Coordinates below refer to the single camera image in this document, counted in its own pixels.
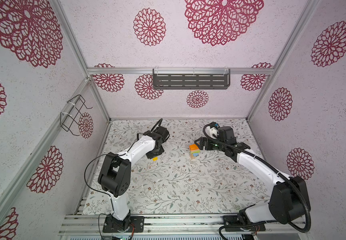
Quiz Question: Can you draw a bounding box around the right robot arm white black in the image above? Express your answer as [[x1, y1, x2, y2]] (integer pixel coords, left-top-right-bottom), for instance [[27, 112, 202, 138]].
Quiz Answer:
[[194, 122, 311, 232]]

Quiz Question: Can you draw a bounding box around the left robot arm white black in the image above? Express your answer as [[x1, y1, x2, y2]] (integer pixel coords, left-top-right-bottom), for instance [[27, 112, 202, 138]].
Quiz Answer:
[[98, 126, 170, 232]]

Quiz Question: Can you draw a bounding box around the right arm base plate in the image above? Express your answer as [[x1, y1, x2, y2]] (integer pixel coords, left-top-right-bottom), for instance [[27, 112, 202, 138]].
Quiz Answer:
[[223, 214, 266, 232]]

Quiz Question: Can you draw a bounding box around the orange wood block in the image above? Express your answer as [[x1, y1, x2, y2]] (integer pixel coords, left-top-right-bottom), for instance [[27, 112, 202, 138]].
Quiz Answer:
[[189, 144, 199, 152]]

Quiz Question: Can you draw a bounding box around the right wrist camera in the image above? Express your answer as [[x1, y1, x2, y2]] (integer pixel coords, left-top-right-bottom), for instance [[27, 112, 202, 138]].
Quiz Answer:
[[205, 122, 220, 139]]

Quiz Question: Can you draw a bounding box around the grey metal wall shelf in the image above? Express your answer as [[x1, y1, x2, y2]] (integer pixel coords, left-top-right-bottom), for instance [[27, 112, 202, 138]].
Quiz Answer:
[[152, 69, 231, 90]]

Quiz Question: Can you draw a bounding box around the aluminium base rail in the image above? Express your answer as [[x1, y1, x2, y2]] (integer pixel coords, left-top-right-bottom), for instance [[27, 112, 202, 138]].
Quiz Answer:
[[56, 214, 312, 240]]

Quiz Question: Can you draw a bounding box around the black wire wall rack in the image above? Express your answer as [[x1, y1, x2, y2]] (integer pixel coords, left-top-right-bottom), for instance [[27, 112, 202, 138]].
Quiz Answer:
[[59, 94, 92, 137]]

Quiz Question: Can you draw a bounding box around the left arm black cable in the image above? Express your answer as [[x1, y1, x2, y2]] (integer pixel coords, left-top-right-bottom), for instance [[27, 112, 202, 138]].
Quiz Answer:
[[83, 118, 164, 240]]

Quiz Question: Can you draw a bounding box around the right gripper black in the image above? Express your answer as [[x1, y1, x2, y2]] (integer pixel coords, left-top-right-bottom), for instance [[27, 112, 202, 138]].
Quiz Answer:
[[195, 137, 226, 154]]

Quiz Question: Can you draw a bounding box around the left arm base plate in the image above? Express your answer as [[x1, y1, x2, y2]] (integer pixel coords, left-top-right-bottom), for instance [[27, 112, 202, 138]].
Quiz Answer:
[[102, 216, 145, 233]]

